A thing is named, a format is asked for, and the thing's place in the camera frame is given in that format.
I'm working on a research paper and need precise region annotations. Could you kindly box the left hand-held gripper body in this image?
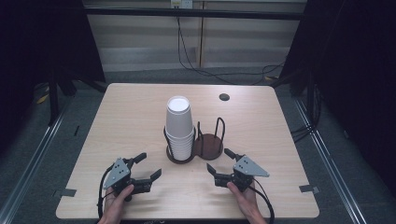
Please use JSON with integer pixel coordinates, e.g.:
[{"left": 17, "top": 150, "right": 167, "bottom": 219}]
[{"left": 102, "top": 157, "right": 153, "bottom": 203}]

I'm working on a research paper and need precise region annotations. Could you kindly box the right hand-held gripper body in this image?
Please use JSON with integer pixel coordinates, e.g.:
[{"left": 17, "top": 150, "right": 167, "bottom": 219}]
[{"left": 214, "top": 154, "right": 271, "bottom": 193}]

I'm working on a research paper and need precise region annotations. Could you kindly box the dark wire cup holder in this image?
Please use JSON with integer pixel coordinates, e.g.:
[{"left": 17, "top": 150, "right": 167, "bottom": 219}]
[{"left": 163, "top": 117, "right": 227, "bottom": 165}]

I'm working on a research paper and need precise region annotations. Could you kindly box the stack of white cups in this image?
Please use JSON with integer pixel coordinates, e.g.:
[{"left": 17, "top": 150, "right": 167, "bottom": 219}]
[{"left": 164, "top": 95, "right": 196, "bottom": 161}]

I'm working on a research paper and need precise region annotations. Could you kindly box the person's left hand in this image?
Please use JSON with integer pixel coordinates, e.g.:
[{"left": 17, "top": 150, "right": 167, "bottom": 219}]
[{"left": 97, "top": 184, "right": 135, "bottom": 224}]

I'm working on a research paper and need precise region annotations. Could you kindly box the person's right hand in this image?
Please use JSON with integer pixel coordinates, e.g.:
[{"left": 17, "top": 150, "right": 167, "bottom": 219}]
[{"left": 226, "top": 181, "right": 268, "bottom": 224}]

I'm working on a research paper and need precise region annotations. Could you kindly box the grey tape strip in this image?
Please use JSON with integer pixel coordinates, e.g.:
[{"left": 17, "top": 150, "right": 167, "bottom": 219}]
[
  {"left": 52, "top": 188, "right": 78, "bottom": 198},
  {"left": 298, "top": 184, "right": 321, "bottom": 194}
]

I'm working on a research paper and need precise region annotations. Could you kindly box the metal floor track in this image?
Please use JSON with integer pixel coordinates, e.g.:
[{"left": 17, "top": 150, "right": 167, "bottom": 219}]
[
  {"left": 0, "top": 101, "right": 73, "bottom": 224},
  {"left": 293, "top": 98, "right": 369, "bottom": 224}
]

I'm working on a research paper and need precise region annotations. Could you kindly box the black metal stand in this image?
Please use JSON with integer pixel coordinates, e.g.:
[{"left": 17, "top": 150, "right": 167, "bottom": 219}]
[{"left": 46, "top": 69, "right": 78, "bottom": 127}]

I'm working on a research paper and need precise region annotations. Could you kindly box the yellow floor object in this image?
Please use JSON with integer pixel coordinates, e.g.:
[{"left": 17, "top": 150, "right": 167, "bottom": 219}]
[{"left": 35, "top": 92, "right": 50, "bottom": 105}]

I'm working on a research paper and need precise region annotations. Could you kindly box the black curtain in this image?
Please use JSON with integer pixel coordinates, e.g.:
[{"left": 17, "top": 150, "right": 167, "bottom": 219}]
[
  {"left": 278, "top": 0, "right": 396, "bottom": 189},
  {"left": 0, "top": 0, "right": 106, "bottom": 155}
]

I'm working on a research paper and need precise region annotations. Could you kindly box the black horizontal bar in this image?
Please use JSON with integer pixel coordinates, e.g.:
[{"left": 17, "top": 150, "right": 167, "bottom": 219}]
[{"left": 83, "top": 7, "right": 307, "bottom": 21}]

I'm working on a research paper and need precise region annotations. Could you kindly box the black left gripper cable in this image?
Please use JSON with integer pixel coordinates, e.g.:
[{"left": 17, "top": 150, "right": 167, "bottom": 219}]
[{"left": 96, "top": 163, "right": 115, "bottom": 220}]

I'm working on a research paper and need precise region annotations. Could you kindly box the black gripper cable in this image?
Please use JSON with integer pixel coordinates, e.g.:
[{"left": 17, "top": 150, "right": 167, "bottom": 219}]
[
  {"left": 248, "top": 176, "right": 276, "bottom": 224},
  {"left": 96, "top": 163, "right": 115, "bottom": 220}
]

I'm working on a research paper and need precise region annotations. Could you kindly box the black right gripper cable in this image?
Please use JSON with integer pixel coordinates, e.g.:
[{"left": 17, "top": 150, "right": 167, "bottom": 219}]
[{"left": 248, "top": 176, "right": 276, "bottom": 224}]

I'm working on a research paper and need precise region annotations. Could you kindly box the bundle of black floor cables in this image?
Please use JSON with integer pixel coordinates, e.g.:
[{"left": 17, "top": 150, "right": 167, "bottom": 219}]
[{"left": 290, "top": 83, "right": 322, "bottom": 145}]

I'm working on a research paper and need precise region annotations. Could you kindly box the black hanging wall cable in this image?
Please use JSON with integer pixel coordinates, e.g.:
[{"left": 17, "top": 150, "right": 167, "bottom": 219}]
[{"left": 176, "top": 15, "right": 286, "bottom": 86}]

